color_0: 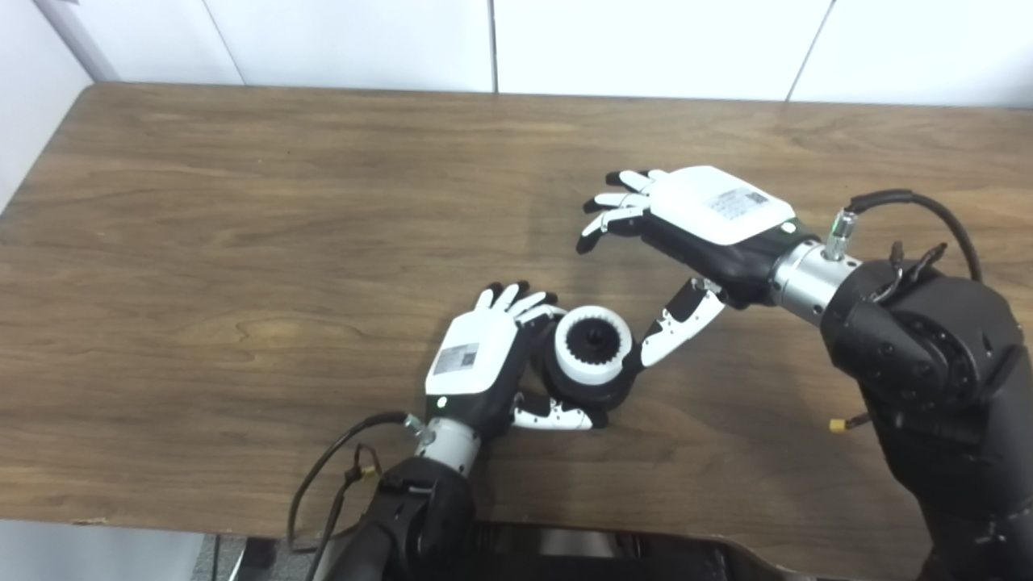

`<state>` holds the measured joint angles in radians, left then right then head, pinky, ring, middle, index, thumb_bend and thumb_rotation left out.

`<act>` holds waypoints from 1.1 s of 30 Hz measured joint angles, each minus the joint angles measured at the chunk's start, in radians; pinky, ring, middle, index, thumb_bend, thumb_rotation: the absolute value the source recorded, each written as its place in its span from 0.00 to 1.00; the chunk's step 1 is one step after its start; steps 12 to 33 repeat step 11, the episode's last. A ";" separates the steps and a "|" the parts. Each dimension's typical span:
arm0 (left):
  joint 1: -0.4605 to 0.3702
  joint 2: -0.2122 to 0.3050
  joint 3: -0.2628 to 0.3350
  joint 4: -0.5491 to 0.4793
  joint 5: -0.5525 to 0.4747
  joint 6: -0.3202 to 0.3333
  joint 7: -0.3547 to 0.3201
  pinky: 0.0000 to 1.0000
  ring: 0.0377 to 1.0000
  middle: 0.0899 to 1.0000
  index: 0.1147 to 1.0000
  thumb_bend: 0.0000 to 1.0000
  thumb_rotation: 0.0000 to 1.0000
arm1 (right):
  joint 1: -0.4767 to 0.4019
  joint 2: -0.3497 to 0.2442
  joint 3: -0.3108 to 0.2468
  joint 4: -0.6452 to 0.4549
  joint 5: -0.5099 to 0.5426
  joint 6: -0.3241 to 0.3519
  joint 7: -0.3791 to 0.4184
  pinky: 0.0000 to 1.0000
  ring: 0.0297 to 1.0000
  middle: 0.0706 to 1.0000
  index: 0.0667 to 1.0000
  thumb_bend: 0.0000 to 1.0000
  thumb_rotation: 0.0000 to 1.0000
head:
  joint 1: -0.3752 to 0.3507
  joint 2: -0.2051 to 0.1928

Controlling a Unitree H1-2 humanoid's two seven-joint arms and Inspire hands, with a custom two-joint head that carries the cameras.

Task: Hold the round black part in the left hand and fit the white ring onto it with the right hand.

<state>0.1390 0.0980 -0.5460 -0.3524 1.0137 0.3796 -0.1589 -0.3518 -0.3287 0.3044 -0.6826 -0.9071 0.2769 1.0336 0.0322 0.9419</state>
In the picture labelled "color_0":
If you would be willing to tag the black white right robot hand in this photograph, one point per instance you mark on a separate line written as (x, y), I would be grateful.
(718, 214)

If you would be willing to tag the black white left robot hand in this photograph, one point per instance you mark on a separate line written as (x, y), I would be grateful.
(476, 363)

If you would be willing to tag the round black part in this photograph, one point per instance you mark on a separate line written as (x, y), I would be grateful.
(589, 395)

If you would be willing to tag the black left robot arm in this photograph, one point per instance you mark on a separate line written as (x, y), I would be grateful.
(420, 516)

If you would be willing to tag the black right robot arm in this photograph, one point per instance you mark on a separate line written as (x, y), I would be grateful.
(944, 387)

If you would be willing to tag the black robot torso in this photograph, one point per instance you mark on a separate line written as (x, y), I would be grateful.
(605, 557)

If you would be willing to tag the gray wall post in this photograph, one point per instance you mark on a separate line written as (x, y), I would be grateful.
(77, 40)

